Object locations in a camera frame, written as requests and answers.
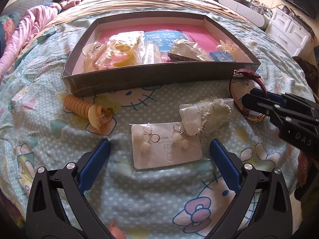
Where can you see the white rounded low cabinet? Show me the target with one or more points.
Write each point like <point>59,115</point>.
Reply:
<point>249,10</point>

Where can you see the shallow cardboard box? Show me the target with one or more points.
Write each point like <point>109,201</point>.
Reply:
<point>149,77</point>

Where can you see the clear plastic bag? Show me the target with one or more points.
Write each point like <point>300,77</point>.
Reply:
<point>153,52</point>

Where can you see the bagged yellow bangles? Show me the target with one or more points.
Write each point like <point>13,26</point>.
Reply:
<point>122,52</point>

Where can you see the blue floral pillow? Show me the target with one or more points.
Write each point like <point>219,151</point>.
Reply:
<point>7,23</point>

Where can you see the ribbed spiral hair claw clip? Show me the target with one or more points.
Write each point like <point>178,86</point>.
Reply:
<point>79,104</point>

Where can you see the bagged pearl earring card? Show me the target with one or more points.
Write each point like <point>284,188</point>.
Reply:
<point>174,154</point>

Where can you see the small blue box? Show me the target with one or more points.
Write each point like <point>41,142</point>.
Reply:
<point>221,56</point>

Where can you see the person's right hand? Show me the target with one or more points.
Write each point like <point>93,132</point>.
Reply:
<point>303,165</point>

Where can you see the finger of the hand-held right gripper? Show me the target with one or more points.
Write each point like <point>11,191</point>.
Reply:
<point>274,95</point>
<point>259,104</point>

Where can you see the tan blanket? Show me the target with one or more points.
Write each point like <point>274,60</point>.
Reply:
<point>149,3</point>

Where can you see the pink quilt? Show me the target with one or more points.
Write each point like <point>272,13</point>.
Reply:
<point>27,27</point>

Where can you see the cream hair claw clip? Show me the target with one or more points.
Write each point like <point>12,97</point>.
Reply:
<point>89,54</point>

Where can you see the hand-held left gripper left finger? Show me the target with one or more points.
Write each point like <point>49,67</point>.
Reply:
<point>93,166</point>

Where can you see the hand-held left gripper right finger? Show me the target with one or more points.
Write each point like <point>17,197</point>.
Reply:
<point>225,166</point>

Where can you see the dark brown woven basket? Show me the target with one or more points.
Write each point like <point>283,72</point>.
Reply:
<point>309,72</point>

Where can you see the grey quilted headboard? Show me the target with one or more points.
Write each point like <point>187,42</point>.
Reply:
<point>30,1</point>

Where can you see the person's left hand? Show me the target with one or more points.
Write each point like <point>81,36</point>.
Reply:
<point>117,231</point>

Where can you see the cartoon cat printed bedsheet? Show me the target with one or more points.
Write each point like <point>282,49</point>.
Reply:
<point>149,191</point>

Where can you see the clear flower hair clip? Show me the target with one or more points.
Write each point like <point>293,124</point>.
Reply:
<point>225,47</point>

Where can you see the white dresser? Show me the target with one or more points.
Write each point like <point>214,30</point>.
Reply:
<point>284,27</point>

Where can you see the white bag with dark item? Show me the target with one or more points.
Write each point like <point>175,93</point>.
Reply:
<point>184,51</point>

